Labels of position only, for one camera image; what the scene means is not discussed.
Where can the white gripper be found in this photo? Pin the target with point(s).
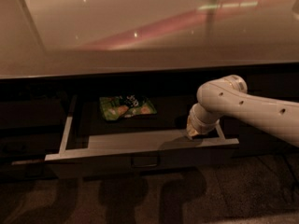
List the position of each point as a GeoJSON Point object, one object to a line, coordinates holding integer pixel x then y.
{"type": "Point", "coordinates": [201, 125]}

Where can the grey drawer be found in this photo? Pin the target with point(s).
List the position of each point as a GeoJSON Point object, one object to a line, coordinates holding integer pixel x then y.
{"type": "Point", "coordinates": [93, 146]}
{"type": "Point", "coordinates": [29, 145]}
{"type": "Point", "coordinates": [25, 114]}
{"type": "Point", "coordinates": [15, 171]}

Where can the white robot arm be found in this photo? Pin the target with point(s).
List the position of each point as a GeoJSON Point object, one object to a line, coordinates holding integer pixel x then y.
{"type": "Point", "coordinates": [228, 96]}

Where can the green snack bag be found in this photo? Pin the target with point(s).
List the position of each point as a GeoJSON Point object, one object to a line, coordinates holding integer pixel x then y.
{"type": "Point", "coordinates": [125, 106]}

